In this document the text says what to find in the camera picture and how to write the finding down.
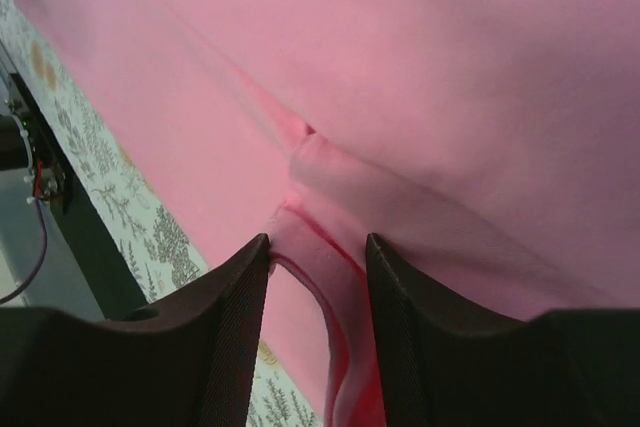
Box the pink t shirt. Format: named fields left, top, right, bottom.
left=14, top=0, right=639, bottom=426

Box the floral patterned table mat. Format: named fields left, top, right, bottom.
left=0, top=0, right=321, bottom=427

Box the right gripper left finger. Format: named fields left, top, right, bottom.
left=1, top=234, right=270, bottom=426

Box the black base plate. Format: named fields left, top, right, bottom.
left=3, top=73, right=147, bottom=320

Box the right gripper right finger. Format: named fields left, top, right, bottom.
left=366, top=234, right=639, bottom=426

